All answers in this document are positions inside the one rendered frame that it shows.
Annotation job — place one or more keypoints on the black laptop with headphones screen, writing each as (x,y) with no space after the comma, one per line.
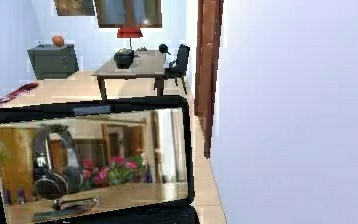
(93,160)

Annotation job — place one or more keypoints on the black chair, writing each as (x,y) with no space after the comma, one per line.
(181,61)

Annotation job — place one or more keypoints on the brown wooden door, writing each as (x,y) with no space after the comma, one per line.
(207,66)

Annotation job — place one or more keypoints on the brown wooden table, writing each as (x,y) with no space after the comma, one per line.
(147,66)

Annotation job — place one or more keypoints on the small black round object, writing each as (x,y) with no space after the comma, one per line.
(163,49)

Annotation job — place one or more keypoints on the black round pot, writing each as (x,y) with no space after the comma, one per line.
(124,58)

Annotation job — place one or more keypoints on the red table lamp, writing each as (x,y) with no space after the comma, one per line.
(129,32)

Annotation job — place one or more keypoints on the brown framed window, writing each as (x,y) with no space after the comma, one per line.
(128,12)

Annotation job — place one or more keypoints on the dark grey cabinet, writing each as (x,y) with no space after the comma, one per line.
(53,61)

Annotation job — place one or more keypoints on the orange ball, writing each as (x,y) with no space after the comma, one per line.
(58,40)

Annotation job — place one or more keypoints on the dark framed picture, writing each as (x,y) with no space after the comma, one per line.
(74,7)

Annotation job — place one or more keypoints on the red cloth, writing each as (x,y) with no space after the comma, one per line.
(10,96)

